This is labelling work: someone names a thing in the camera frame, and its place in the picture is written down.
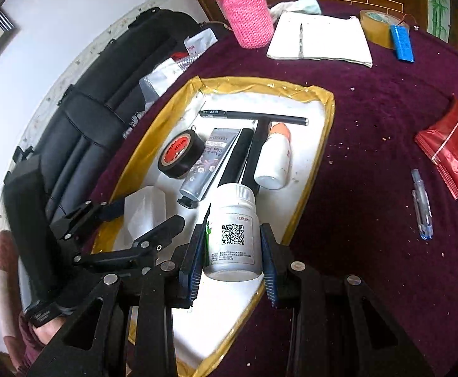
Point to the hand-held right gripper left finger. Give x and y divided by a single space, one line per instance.
192 275

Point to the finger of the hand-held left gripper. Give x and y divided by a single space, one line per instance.
162 233
113 209

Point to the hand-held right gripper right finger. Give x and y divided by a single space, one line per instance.
270 271

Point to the white charger plug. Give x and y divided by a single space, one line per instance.
144 208

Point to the white pill bottle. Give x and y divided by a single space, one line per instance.
232 208

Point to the black tape roll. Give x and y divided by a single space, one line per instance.
176 151

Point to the floral hand cream tube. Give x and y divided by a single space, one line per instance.
209 161

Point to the black tube with gold end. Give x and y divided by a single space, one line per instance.
234 157

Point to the small white orange-capped bottle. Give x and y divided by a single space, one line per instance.
274 161

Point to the black pen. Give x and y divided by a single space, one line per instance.
252 116

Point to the white box with gold rim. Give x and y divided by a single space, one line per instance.
232 100

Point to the person's left forearm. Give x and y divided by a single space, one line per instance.
48 333

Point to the black backpack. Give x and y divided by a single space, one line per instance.
95 86

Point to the white plastic packet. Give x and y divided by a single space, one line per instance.
199 43
162 76

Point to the clear blue pen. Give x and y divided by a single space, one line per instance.
423 208

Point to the red plastic bag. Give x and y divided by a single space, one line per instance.
448 145

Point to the pen on notebook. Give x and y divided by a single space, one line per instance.
301 39

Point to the white open notebook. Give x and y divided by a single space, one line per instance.
331 43

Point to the pink knitted bottle sleeve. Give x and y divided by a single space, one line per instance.
248 11

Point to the brown packing tape roll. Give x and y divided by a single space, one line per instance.
374 27

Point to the pale crumpled tissue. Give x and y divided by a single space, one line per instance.
303 4

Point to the bamboo painted glass panel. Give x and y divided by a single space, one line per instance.
436 4

